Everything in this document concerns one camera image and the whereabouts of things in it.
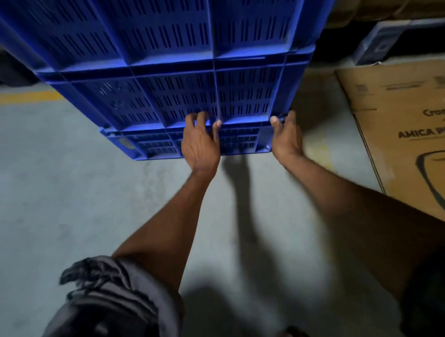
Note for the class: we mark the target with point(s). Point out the person's right hand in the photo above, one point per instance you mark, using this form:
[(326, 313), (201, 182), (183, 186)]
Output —
[(289, 142)]

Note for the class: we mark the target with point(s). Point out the person's left forearm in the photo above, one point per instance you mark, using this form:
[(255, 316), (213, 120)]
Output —
[(170, 230)]

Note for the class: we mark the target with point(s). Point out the person's right forearm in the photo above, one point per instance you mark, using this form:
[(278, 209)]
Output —
[(362, 220)]

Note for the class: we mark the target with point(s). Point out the flat orange cardboard sheet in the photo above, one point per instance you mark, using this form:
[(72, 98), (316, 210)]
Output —
[(399, 113)]

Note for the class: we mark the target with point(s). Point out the person's left hand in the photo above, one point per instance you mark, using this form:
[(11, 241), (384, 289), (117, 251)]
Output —
[(200, 149)]

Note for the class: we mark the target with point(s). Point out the row of washing machine boxes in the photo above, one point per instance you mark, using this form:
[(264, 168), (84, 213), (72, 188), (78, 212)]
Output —
[(384, 2)]

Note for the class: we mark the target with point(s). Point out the dark pallet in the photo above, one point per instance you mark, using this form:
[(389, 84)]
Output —
[(7, 68)]

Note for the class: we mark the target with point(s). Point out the person's grey patterned shirt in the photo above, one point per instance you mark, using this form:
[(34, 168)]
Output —
[(111, 312)]

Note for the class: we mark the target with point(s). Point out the blue crate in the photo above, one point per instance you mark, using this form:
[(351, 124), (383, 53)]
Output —
[(159, 30), (239, 140), (176, 95)]

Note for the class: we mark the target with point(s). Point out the blue plastic pallet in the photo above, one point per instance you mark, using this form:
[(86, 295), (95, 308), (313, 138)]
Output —
[(378, 41)]

